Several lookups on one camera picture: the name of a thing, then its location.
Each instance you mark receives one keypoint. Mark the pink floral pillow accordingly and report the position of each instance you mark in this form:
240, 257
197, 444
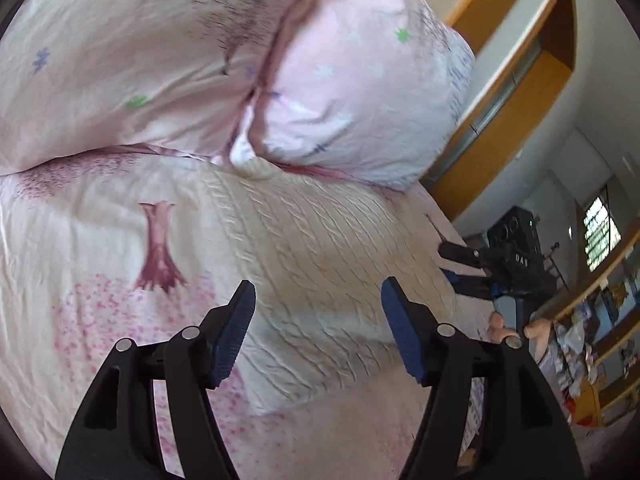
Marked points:
368, 90
80, 75

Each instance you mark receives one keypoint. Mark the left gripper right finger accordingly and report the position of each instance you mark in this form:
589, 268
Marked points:
523, 433

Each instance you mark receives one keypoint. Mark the wooden shelf with clutter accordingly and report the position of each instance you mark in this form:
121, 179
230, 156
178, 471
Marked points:
595, 330

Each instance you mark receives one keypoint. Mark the left pink floral pillow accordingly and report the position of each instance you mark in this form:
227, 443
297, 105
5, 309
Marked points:
80, 75

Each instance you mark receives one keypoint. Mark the right pink floral pillow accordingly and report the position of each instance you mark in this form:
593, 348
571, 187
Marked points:
368, 90

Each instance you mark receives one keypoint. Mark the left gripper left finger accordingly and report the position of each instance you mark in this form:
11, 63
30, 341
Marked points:
114, 433

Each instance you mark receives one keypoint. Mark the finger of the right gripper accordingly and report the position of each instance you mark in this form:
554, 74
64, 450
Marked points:
461, 254
473, 286

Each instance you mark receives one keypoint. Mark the person's right hand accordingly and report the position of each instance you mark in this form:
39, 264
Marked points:
537, 333

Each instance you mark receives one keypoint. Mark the beige cable-knit sweater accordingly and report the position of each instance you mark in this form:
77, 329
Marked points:
317, 252

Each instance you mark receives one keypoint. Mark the pink floral bed sheet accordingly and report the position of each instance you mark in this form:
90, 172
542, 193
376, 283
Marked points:
100, 247

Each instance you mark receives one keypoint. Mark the wooden headboard frame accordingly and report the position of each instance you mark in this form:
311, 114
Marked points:
515, 116

